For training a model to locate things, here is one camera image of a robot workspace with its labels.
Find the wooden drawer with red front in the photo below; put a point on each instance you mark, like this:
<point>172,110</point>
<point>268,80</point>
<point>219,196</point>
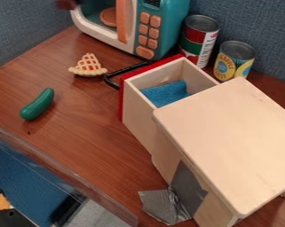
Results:
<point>137,113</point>

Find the grey tape strip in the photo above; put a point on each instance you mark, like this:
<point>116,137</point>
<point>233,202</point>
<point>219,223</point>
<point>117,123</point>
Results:
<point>176,198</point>

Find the teal and white toy microwave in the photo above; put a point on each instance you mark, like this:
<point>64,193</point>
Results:
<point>164,35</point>

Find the yellow and blue can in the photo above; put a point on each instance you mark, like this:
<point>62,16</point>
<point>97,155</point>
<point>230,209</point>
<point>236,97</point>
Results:
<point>232,63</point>

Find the brown toy chocolate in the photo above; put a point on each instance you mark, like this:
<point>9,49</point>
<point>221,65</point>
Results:
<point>65,4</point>

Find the red green white can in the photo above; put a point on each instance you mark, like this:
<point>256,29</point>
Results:
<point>199,38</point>

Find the toy pie slice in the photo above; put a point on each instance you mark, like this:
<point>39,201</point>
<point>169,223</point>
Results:
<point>88,67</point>

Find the green toy pickle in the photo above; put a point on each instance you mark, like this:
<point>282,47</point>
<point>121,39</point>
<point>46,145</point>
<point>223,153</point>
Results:
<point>37,104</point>

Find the blue cloth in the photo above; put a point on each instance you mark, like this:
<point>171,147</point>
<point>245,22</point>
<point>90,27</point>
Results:
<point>166,93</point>

